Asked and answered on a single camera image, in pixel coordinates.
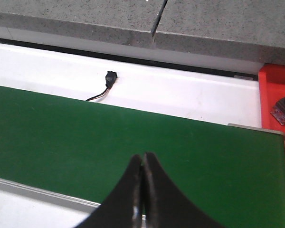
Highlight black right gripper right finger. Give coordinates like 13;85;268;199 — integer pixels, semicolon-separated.
142;152;223;228

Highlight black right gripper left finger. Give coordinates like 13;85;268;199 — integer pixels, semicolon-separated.
77;154;143;228

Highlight green conveyor belt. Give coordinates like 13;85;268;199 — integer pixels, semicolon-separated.
0;86;285;228

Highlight red plastic tray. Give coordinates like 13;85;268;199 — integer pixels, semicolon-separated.
257;64;285;193

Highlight grey stone counter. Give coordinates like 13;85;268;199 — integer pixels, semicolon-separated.
0;0;285;73

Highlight black connector with cable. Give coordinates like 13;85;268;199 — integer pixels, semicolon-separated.
86;71;118;102

